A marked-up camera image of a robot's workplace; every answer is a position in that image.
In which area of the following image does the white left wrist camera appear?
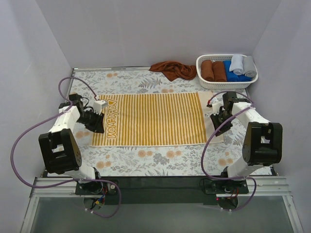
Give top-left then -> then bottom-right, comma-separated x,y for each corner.
92,100 -> 108,115

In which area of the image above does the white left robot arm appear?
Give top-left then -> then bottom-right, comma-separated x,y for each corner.
38,94 -> 108,194

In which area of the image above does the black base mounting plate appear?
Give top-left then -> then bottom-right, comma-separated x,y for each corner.
75,176 -> 249,209

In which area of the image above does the rolled light blue towel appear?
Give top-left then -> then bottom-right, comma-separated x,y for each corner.
229,54 -> 244,76

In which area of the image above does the rolled grey towel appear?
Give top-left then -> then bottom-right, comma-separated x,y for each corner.
242,56 -> 257,78

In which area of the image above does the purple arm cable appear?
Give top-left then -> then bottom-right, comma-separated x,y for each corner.
10,76 -> 122,218
200,91 -> 257,212

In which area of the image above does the crumpled brown towel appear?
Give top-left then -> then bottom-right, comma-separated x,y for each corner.
149,61 -> 197,82

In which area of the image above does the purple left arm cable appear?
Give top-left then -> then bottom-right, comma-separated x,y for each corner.
10,76 -> 122,218

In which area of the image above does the white plastic basket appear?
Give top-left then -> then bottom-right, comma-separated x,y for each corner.
196,54 -> 259,90

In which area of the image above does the rolled brown towel left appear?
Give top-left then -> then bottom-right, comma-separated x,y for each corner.
201,60 -> 214,82

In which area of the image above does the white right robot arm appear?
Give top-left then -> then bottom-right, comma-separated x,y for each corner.
207,91 -> 283,193

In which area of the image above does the rolled brown towel right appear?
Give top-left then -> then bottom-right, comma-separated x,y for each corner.
212,61 -> 227,82

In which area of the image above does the yellow striped towel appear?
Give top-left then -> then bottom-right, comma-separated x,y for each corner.
91,91 -> 214,147

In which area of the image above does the rolled brown towel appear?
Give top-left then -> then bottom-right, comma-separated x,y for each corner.
212,61 -> 227,82
201,60 -> 214,82

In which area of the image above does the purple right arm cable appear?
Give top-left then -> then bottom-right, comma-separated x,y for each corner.
200,91 -> 257,212

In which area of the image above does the floral patterned table mat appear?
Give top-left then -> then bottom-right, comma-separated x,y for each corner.
64,69 -> 246,176

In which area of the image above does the aluminium frame rail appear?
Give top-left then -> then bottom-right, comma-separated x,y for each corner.
31,176 -> 292,197

